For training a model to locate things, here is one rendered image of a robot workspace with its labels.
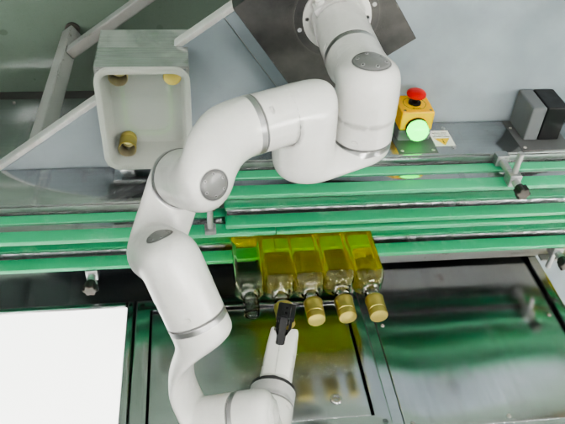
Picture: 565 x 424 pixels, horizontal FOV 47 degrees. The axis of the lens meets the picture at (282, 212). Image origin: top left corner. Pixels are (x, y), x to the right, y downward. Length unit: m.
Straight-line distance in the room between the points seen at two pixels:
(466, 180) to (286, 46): 0.44
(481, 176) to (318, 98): 0.55
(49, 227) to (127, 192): 0.17
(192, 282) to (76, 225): 0.53
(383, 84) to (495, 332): 0.71
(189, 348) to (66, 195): 0.59
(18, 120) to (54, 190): 0.68
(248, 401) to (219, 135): 0.38
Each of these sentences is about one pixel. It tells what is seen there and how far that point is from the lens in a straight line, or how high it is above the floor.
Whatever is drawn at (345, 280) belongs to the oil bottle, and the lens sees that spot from 1.24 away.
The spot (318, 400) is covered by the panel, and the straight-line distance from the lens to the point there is 1.25.
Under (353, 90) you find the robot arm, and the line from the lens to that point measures 0.96.
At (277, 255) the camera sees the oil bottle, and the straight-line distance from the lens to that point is 1.27.
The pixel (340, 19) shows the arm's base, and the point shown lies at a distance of 1.12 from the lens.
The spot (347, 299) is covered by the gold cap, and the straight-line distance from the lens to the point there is 1.22.
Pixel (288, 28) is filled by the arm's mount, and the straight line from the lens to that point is 1.23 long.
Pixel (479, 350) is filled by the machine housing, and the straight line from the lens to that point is 1.44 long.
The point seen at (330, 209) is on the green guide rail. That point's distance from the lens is 1.33.
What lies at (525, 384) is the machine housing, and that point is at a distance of 1.42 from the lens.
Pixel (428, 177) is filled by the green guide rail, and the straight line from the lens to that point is 1.34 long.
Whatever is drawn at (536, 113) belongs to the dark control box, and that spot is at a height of 0.84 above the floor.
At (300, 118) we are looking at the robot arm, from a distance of 0.90.
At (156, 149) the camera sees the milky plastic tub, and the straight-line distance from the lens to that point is 1.37.
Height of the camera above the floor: 1.92
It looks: 49 degrees down
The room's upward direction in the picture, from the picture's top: 169 degrees clockwise
